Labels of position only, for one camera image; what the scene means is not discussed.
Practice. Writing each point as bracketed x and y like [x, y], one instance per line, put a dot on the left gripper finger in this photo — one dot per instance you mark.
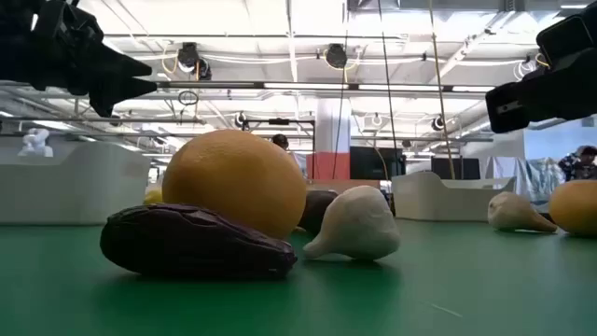
[116, 65]
[116, 91]

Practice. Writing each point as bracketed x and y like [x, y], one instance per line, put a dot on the yellow lemon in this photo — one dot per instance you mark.
[153, 197]

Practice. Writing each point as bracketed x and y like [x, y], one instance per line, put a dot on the orange citrus fruit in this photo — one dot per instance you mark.
[233, 182]
[576, 207]

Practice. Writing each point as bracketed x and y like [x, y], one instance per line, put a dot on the white garlic bulb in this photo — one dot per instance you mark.
[513, 212]
[359, 224]

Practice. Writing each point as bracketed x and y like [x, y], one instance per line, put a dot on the small dark purple eggplant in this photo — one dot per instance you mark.
[186, 242]

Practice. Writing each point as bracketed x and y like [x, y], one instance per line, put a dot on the long purple eggplant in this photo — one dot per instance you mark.
[317, 210]

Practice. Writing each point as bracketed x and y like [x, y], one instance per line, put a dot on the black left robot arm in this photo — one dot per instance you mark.
[11, 37]

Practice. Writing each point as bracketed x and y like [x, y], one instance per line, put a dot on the person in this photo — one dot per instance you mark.
[280, 141]
[583, 165]

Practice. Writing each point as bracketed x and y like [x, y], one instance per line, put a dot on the blue white tarp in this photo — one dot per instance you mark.
[536, 179]

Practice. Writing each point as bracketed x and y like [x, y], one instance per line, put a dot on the white plastic basket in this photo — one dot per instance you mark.
[448, 200]
[70, 186]

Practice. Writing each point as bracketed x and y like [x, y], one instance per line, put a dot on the black partition panel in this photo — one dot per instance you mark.
[462, 168]
[370, 163]

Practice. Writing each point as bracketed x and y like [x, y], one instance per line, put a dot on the long ceiling light fixture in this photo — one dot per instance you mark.
[303, 86]

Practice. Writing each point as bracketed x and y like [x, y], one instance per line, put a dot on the tan translucent plastic basket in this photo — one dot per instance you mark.
[354, 185]

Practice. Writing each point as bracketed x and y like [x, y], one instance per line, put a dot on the white red building column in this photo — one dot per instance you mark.
[332, 140]

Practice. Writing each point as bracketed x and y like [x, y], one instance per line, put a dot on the black gantry frame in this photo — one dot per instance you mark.
[280, 121]

